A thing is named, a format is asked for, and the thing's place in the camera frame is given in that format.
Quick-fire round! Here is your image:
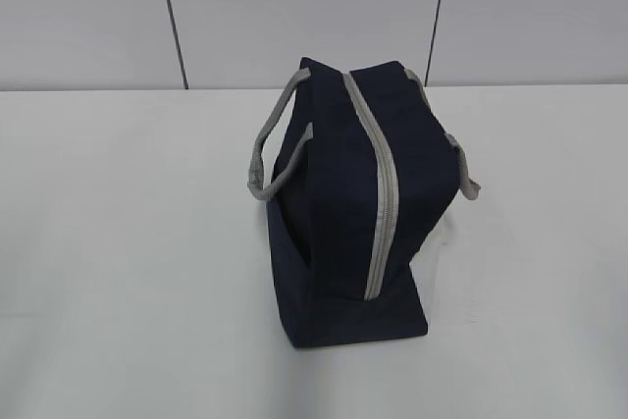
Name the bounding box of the navy blue lunch bag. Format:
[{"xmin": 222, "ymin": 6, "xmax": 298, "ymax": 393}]
[{"xmin": 247, "ymin": 57, "xmax": 480, "ymax": 348}]

